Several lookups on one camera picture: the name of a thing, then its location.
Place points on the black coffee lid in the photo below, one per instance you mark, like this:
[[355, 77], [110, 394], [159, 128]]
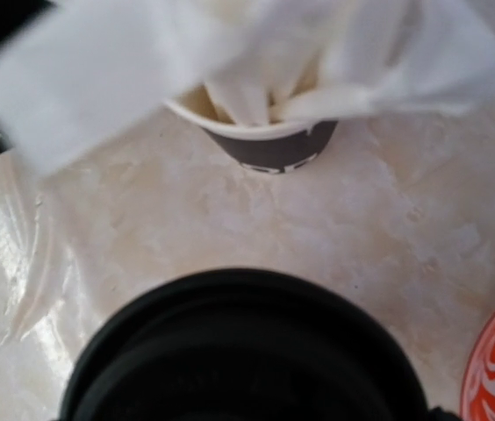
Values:
[[242, 344]]

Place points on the black cup with straws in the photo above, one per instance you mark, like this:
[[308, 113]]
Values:
[[273, 149]]

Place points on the white wrapped straws bundle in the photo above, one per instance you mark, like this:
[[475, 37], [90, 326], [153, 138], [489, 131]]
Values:
[[75, 74]]

